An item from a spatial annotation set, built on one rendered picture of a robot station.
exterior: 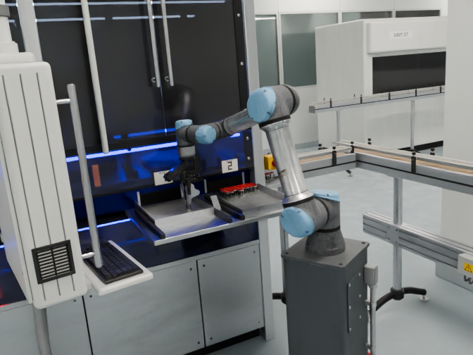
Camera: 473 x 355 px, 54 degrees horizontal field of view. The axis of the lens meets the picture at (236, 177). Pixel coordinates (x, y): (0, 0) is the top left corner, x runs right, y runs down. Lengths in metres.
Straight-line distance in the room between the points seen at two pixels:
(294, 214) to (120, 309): 1.06
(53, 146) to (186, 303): 1.20
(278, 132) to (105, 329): 1.27
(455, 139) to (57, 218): 2.40
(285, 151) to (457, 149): 1.73
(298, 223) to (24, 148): 0.89
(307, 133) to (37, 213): 6.91
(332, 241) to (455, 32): 1.75
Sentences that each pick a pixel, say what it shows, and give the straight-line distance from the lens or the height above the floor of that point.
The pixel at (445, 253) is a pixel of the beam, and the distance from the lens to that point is 2.58.
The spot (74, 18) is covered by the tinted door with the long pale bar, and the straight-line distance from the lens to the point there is 2.06.
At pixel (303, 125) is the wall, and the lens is 8.07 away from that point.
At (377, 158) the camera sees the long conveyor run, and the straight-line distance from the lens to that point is 2.74.
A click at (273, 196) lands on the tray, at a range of 2.19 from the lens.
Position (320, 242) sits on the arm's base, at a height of 0.84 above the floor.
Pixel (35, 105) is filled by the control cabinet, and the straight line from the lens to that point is 1.48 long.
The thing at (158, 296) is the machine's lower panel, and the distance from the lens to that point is 2.33.
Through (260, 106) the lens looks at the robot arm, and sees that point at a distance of 1.60.
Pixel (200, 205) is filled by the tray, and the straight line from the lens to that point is 2.13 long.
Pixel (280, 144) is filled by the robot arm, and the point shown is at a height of 1.22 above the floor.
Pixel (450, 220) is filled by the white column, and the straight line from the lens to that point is 3.30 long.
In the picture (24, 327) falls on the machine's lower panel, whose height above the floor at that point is 0.48.
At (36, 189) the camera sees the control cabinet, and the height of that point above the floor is 1.18.
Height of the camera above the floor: 1.50
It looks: 14 degrees down
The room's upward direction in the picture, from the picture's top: 4 degrees counter-clockwise
